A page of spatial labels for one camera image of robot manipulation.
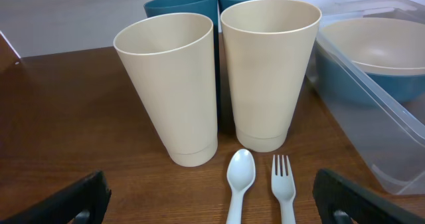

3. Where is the white plastic spoon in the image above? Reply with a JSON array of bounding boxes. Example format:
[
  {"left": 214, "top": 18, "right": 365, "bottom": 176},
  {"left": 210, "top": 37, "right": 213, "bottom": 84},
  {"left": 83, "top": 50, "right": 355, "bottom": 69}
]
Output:
[{"left": 226, "top": 149, "right": 256, "bottom": 224}]

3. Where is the white plastic fork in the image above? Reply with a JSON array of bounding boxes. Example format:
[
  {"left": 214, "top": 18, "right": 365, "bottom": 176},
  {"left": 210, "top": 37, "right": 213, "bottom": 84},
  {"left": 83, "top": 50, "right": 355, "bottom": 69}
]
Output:
[{"left": 271, "top": 155, "right": 296, "bottom": 224}]

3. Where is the left blue cup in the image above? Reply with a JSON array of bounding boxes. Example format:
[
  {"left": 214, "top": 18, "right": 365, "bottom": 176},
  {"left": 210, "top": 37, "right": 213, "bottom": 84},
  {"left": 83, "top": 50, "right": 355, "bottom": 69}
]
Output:
[{"left": 143, "top": 0, "right": 220, "bottom": 116}]

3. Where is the clear plastic container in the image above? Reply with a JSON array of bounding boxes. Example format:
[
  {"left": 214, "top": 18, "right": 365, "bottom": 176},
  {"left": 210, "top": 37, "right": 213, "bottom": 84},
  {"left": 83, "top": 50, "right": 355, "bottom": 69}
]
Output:
[{"left": 307, "top": 0, "right": 424, "bottom": 195}]

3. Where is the blue bowl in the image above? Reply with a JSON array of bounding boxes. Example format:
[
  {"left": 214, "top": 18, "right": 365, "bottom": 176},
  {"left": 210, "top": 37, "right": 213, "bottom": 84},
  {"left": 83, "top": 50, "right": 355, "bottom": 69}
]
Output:
[{"left": 315, "top": 45, "right": 424, "bottom": 106}]

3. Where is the cream bowl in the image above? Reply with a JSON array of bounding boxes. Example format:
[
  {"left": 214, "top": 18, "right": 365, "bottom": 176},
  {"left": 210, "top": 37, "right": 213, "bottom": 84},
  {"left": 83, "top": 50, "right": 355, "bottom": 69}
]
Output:
[{"left": 321, "top": 17, "right": 424, "bottom": 76}]

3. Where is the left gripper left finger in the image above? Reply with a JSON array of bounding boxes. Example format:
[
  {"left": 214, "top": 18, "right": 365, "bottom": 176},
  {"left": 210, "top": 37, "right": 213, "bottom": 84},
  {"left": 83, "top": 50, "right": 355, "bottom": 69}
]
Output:
[{"left": 1, "top": 171, "right": 112, "bottom": 224}]

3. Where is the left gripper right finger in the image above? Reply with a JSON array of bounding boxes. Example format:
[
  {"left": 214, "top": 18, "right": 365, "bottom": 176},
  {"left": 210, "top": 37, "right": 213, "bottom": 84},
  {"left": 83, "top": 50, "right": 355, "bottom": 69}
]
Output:
[{"left": 313, "top": 169, "right": 424, "bottom": 224}]

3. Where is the beige cup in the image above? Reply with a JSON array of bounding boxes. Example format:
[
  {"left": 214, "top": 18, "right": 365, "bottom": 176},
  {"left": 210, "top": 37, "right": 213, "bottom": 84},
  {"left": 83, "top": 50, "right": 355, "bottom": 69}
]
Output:
[
  {"left": 220, "top": 0, "right": 322, "bottom": 152},
  {"left": 113, "top": 13, "right": 218, "bottom": 167}
]

